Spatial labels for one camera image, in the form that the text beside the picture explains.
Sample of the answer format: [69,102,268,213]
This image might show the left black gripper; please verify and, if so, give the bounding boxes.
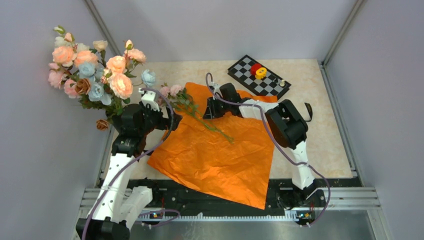
[138,101,182,136]

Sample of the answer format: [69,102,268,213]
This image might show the peach flower stem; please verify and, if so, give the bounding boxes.
[100,68,134,115]
[52,32,109,68]
[106,39,147,74]

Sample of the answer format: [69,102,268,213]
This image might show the orange paper flower bouquet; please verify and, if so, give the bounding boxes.
[159,82,234,144]

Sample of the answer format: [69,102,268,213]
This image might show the brown flower stem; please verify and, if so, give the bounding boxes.
[70,78,111,131]

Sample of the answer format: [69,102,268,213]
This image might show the orange wrapping paper sheet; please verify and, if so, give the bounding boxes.
[147,82,278,210]

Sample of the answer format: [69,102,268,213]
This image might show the blue flower stem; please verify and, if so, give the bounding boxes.
[72,62,138,113]

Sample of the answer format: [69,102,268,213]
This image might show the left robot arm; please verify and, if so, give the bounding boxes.
[75,103,182,240]

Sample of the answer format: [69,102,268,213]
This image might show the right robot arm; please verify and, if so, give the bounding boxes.
[203,83,318,206]

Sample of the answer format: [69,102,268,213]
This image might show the black cylindrical vase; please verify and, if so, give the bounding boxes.
[105,111,121,129]

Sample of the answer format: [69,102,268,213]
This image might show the red round toy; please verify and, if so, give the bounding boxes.
[249,63,262,76]

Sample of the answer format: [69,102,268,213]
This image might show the black white chessboard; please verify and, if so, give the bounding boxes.
[227,54,292,99]

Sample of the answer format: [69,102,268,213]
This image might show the pink and white flower stems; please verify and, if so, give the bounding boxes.
[47,25,78,99]

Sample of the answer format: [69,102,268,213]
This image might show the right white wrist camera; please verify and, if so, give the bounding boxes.
[209,82,222,96]

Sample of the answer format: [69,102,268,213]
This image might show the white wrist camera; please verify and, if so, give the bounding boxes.
[138,88,161,112]
[209,82,222,96]

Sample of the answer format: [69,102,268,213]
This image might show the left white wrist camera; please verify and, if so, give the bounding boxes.
[138,88,161,112]

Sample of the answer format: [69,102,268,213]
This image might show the yellow ring toy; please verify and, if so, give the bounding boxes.
[254,67,268,80]

